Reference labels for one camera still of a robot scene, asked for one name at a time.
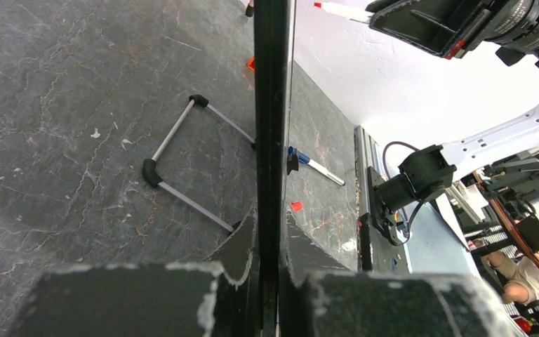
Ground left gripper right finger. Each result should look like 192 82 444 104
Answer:
281 211 353 288

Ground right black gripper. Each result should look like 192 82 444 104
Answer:
366 0 526 60

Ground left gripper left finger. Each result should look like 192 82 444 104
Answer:
208 206 258 286

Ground red whiteboard marker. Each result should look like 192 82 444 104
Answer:
314 2 373 24

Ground white whiteboard black frame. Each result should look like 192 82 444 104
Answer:
141 0 300 337

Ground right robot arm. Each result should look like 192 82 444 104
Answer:
366 1 539 238

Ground blue whiteboard marker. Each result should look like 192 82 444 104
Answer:
288 146 346 186

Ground red marker cap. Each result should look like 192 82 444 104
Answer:
291 201 303 212

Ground pink tripod stand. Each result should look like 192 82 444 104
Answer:
245 0 254 18

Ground seated person white shirt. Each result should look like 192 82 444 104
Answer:
481 251 539 305

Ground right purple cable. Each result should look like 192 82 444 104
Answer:
382 141 422 243

